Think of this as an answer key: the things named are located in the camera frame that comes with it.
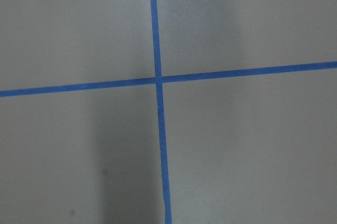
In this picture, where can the brown paper table mat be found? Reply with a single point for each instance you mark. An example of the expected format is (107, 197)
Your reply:
(168, 111)

